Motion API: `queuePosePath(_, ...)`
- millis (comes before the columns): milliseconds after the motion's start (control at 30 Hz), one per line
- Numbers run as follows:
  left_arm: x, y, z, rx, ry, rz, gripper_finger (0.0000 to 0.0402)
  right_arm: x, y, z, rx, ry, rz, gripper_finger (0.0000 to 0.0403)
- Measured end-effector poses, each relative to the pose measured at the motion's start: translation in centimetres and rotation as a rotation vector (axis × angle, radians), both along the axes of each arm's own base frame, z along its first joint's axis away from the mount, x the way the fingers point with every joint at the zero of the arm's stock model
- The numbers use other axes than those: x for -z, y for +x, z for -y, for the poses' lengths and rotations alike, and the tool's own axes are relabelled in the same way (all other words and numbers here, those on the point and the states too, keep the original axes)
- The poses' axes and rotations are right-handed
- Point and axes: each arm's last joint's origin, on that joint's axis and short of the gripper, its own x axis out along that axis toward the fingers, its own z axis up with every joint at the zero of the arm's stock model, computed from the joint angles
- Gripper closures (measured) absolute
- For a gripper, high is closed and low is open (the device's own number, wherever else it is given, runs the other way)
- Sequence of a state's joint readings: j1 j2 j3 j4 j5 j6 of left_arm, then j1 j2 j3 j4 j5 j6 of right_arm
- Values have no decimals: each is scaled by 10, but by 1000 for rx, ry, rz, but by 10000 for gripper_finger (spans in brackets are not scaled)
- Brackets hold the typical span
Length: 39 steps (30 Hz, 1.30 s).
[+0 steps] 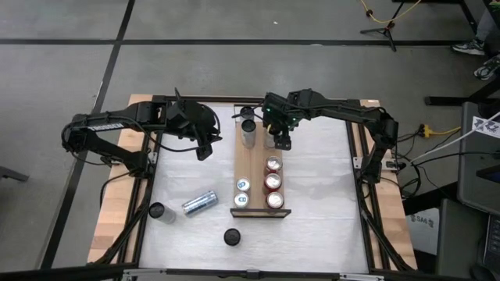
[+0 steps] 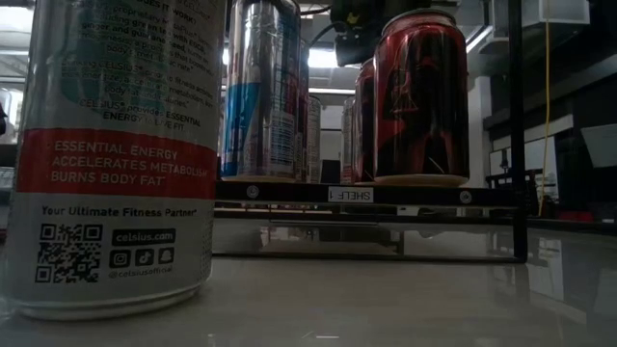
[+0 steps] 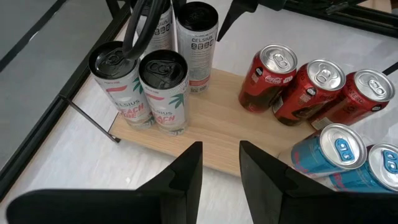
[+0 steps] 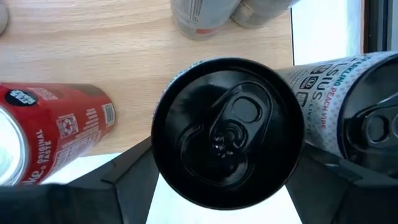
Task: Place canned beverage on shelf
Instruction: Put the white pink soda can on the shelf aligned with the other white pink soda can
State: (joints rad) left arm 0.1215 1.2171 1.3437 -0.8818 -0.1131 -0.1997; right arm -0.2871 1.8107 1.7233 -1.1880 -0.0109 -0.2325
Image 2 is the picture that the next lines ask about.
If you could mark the red Coca-Cola can black lettering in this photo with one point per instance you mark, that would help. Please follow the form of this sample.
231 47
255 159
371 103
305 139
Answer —
364 125

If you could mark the long ceiling light bar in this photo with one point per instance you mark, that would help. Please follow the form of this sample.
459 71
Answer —
332 90

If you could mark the white ceiling box fixture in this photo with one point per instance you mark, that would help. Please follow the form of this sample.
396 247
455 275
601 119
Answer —
554 12

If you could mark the black background table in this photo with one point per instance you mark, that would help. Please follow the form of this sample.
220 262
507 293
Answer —
511 180

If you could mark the white table mat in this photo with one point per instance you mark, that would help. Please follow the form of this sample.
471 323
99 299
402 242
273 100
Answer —
337 299

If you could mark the grey flat panel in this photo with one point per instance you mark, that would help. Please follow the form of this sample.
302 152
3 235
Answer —
600 144

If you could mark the red bag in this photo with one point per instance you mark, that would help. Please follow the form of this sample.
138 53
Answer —
576 216

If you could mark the wooden shelf with black rail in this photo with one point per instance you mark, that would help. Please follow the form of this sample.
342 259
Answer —
289 194

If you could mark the thin black upright post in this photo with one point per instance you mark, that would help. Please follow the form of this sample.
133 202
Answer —
517 120

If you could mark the black aluminium table frame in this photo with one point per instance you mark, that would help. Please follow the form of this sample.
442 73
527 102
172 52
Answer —
569 225

